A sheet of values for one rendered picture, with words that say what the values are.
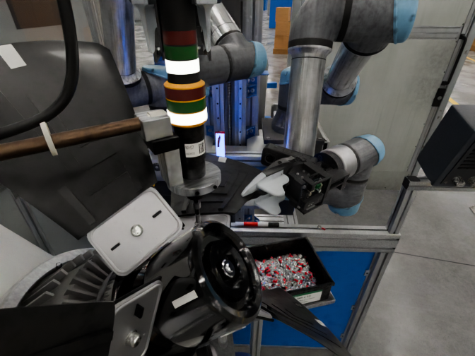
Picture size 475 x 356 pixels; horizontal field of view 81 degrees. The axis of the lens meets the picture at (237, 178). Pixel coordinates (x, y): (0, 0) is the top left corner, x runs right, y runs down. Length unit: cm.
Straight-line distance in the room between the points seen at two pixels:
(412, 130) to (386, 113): 27
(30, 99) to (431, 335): 191
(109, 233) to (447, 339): 183
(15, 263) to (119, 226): 21
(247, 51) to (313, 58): 14
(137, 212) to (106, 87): 17
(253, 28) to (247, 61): 57
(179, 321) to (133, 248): 9
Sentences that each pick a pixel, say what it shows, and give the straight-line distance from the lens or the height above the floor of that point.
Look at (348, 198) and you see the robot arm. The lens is 70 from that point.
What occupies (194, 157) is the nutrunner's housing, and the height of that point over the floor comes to 132.
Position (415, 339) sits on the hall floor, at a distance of 189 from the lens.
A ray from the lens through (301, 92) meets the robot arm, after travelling 65.
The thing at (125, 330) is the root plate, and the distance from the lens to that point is 29.
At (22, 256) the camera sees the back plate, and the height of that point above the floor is 116.
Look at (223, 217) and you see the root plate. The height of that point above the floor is 119.
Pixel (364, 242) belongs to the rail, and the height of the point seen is 82.
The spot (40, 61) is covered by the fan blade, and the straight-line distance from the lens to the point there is 42.
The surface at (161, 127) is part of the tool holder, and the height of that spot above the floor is 136.
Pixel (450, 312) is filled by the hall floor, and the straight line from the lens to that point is 209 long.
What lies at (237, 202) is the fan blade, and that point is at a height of 119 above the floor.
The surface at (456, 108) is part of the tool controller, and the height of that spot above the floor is 125.
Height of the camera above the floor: 148
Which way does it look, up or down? 33 degrees down
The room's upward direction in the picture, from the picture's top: straight up
